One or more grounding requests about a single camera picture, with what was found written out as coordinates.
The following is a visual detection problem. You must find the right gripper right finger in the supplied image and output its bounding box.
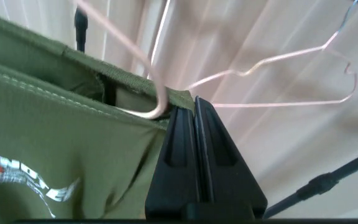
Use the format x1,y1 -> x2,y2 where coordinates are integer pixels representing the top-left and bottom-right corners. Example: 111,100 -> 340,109
194,95 -> 269,219

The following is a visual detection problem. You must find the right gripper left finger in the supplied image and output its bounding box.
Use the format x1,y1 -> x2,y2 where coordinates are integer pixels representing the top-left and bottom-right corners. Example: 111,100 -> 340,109
144,106 -> 203,219

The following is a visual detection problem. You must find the beige curtain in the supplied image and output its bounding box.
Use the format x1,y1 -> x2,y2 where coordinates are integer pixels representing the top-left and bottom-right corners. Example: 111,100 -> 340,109
0,0 -> 358,219

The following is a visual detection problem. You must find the green long-sleeved shirt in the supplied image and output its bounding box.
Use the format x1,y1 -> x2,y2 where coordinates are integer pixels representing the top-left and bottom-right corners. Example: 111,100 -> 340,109
0,9 -> 196,220

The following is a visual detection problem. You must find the pink clothes hanger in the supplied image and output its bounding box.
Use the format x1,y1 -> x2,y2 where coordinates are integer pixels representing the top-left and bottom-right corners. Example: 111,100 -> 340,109
75,0 -> 170,120
185,0 -> 358,109

